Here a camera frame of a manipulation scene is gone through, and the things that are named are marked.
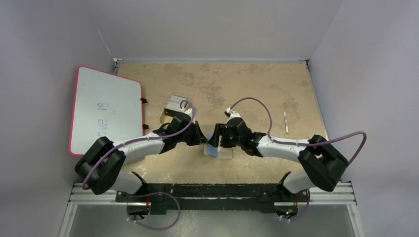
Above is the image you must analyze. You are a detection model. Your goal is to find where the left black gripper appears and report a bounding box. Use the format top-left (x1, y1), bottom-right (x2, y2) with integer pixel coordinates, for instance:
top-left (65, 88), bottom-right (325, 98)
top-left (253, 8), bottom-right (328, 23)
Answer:
top-left (176, 121), bottom-right (208, 147)

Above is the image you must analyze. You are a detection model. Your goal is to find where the blue credit card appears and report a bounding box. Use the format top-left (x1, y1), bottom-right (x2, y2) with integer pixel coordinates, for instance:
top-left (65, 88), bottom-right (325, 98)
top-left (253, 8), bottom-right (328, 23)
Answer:
top-left (207, 144), bottom-right (220, 158)

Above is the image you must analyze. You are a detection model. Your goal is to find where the beige leather card holder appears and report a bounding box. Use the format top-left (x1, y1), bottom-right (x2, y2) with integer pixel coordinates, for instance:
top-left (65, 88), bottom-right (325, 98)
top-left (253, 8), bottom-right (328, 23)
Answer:
top-left (204, 144), bottom-right (234, 159)

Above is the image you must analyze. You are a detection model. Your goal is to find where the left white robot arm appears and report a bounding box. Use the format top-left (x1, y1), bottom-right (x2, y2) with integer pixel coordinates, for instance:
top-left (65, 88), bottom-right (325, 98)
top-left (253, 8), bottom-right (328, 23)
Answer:
top-left (75, 113), bottom-right (207, 202)

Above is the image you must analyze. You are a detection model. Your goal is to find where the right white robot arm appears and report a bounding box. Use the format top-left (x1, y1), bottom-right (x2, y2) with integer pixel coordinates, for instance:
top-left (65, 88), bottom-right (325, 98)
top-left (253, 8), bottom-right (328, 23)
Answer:
top-left (207, 118), bottom-right (349, 201)

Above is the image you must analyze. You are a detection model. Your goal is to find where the stack of cards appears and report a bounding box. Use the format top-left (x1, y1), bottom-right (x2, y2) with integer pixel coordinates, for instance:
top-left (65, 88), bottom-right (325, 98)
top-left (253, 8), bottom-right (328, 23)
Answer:
top-left (164, 94), bottom-right (188, 117)

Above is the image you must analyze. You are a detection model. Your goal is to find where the beige plastic tray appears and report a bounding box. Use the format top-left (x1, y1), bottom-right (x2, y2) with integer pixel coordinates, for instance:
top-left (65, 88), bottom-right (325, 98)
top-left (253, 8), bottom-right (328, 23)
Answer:
top-left (159, 110), bottom-right (172, 125)

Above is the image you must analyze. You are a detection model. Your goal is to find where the white green pen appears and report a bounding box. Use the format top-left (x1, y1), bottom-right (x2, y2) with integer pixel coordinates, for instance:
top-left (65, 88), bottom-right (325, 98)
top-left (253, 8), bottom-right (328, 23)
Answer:
top-left (283, 111), bottom-right (289, 134)

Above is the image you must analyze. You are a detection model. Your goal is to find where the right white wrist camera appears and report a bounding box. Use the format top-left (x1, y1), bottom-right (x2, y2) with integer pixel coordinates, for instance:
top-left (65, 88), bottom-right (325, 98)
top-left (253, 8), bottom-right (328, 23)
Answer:
top-left (224, 107), bottom-right (241, 122)

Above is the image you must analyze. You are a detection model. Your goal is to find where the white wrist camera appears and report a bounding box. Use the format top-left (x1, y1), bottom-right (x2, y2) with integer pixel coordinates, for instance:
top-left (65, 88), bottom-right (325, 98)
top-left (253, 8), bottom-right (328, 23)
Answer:
top-left (224, 107), bottom-right (241, 122)
top-left (181, 107), bottom-right (195, 117)

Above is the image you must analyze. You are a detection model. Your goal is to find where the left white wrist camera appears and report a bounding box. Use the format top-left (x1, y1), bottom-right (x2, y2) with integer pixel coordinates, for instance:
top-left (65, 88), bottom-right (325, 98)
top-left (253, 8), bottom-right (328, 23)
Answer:
top-left (181, 107), bottom-right (195, 117)

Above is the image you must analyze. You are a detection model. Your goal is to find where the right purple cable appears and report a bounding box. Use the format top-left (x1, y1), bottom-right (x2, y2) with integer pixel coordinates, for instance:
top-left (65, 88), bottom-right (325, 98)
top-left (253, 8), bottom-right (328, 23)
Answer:
top-left (226, 97), bottom-right (367, 223)

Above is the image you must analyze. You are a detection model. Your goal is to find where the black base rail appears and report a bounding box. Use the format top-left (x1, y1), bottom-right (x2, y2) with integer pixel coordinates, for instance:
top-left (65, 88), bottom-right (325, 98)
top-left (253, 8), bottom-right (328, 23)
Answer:
top-left (111, 174), bottom-right (309, 217)

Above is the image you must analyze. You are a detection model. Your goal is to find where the white board with pink frame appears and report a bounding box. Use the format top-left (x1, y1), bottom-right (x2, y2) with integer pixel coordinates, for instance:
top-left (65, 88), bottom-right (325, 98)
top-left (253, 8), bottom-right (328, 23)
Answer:
top-left (69, 66), bottom-right (144, 156)

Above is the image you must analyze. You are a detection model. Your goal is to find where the aluminium frame rail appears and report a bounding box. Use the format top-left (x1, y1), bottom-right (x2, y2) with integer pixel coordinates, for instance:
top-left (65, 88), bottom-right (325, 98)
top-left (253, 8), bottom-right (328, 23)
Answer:
top-left (68, 183), bottom-right (357, 205)

